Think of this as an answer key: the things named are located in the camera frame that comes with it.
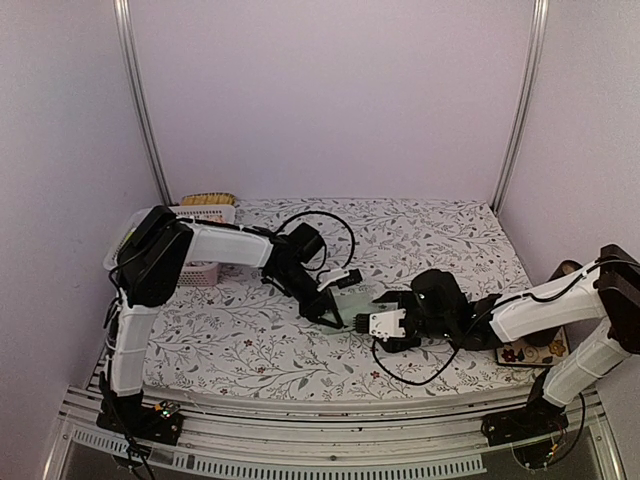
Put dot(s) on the green towel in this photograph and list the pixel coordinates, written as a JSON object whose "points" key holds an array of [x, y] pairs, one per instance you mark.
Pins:
{"points": [[349, 305]]}

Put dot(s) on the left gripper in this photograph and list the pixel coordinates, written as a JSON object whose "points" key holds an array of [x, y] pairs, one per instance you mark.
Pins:
{"points": [[320, 306]]}

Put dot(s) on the floral ceramic tray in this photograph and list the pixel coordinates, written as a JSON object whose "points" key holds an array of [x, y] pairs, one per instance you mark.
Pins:
{"points": [[522, 354]]}

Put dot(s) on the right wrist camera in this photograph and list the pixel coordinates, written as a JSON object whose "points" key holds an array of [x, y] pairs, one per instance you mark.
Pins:
{"points": [[438, 295]]}

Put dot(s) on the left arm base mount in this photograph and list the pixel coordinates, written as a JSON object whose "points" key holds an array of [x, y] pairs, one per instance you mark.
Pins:
{"points": [[160, 423]]}

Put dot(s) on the right metal frame post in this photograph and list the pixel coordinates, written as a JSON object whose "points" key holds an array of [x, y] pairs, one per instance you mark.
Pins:
{"points": [[531, 68]]}

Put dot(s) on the metal frame post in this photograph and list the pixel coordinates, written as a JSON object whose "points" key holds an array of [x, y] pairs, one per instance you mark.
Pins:
{"points": [[531, 68], [125, 30]]}

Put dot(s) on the woven straw brush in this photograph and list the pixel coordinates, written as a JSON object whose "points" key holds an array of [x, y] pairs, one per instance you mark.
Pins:
{"points": [[215, 198]]}

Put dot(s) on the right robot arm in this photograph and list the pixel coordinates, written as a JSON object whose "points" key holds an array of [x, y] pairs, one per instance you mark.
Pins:
{"points": [[605, 290]]}

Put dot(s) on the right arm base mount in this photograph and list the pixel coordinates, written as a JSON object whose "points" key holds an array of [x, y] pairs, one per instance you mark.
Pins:
{"points": [[532, 420]]}

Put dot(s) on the white plastic basket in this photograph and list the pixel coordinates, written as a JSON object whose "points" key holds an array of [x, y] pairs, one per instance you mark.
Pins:
{"points": [[198, 274]]}

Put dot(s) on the dark cylinder roll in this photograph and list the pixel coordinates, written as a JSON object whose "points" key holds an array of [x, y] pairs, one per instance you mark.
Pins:
{"points": [[565, 268]]}

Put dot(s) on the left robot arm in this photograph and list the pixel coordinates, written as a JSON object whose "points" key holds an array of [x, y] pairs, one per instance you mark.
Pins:
{"points": [[149, 264]]}

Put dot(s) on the left metal frame post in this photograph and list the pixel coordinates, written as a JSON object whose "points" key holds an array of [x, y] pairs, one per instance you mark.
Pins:
{"points": [[125, 30]]}

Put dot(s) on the metal front rail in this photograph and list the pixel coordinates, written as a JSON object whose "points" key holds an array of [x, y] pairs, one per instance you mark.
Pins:
{"points": [[240, 438]]}

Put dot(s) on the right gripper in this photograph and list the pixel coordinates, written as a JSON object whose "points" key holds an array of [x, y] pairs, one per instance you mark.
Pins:
{"points": [[395, 345]]}

